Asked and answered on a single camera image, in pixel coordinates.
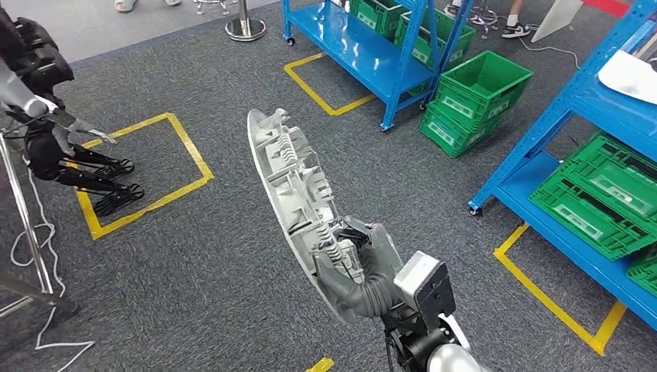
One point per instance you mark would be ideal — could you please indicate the white desk panel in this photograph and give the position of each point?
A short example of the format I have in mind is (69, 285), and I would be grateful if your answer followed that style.
(557, 18)

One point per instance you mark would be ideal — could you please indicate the person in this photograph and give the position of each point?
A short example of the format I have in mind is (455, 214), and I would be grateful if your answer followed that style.
(516, 31)
(125, 4)

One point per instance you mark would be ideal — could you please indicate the white plastic car panel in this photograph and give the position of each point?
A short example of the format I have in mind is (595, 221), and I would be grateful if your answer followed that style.
(631, 77)

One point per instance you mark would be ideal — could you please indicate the metal stand frame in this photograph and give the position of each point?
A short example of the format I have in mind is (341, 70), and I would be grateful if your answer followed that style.
(25, 221)

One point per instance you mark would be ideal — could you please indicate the silver plastic wheel hubcap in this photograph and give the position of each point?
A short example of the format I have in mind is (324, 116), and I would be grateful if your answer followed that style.
(287, 179)

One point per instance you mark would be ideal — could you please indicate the blue metal shelf rack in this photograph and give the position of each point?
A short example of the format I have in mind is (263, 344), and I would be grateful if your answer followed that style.
(359, 56)
(616, 123)

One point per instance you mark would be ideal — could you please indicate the open green plastic crate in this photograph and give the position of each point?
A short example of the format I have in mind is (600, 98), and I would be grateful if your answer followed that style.
(477, 77)

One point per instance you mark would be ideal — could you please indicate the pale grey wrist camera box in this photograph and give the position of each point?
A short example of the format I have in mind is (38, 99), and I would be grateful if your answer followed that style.
(423, 287)

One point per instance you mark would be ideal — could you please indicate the chrome stanchion post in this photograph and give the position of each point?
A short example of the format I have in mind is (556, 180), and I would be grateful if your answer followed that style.
(245, 28)

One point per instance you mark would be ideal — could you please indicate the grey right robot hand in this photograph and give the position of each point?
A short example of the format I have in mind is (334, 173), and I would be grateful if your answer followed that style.
(380, 256)

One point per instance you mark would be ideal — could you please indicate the red barrier belt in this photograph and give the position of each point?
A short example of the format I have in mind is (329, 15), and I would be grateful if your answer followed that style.
(605, 6)

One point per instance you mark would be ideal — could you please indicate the black humanoid robot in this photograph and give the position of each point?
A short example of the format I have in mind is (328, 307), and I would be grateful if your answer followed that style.
(46, 154)

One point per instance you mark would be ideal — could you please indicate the chrome star stool base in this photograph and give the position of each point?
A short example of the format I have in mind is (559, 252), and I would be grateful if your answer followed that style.
(210, 5)
(482, 15)

